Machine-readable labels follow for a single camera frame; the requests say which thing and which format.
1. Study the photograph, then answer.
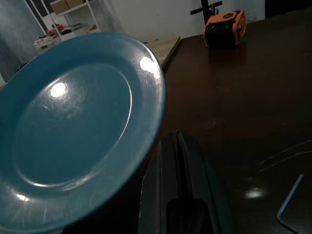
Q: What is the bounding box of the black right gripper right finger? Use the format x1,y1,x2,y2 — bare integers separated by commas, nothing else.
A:
176,130,239,234

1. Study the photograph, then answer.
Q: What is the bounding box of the light wooden board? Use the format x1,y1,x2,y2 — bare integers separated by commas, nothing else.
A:
145,36,181,68

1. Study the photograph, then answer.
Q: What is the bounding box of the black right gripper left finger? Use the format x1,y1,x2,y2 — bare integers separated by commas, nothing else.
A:
139,131,194,234

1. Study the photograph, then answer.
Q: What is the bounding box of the grey curtain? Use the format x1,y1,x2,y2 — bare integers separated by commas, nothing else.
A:
0,0,47,82

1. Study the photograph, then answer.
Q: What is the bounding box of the orange and black device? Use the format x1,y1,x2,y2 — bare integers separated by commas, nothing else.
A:
202,9,246,48

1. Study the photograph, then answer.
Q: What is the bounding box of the silver hex key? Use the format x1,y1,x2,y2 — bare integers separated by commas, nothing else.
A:
277,174,305,234

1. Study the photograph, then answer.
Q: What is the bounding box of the white shelf rack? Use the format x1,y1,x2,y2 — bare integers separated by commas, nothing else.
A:
24,0,101,42

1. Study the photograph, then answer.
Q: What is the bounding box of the black stand with crossbar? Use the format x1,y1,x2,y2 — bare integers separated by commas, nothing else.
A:
190,0,223,26

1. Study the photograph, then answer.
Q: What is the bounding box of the brown cardboard box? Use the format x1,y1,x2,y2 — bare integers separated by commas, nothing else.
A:
50,0,86,15

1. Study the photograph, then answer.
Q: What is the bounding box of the blue round plate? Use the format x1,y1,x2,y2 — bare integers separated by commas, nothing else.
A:
0,31,166,234

